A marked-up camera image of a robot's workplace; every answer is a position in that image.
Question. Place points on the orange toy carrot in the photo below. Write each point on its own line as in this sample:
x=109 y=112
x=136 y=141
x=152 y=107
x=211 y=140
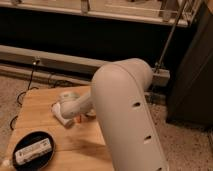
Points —
x=79 y=119

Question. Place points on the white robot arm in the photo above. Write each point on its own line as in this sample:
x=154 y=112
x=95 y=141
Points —
x=117 y=95

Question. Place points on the white foam cup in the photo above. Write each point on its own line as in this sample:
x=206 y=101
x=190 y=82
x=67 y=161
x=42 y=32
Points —
x=55 y=109

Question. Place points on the dark cabinet at right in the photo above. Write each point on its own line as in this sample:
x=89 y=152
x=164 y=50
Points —
x=191 y=96

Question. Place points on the white rectangular eraser block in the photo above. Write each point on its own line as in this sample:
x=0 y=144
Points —
x=33 y=151

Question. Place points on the black round pan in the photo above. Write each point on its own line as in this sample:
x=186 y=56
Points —
x=36 y=164

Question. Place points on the metal diagonal rod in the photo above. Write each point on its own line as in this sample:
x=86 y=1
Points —
x=159 y=63

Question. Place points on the grey metal floor rail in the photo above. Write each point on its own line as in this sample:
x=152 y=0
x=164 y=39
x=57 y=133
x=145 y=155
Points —
x=73 y=63

